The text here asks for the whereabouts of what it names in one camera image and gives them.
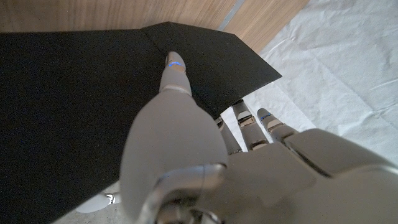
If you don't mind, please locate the white wrinkled backdrop cloth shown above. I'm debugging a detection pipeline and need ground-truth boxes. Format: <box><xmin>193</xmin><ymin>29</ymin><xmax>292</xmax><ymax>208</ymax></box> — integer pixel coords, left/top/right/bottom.
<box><xmin>220</xmin><ymin>0</ymin><xmax>398</xmax><ymax>164</ymax></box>

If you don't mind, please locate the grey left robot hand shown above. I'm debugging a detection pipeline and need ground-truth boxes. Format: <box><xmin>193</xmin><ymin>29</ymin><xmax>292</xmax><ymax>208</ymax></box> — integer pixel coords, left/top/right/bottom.
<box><xmin>119</xmin><ymin>50</ymin><xmax>398</xmax><ymax>224</ymax></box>

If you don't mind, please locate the black box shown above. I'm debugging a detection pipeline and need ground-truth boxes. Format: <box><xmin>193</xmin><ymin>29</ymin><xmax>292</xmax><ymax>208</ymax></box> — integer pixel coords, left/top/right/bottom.
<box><xmin>0</xmin><ymin>21</ymin><xmax>283</xmax><ymax>224</ymax></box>

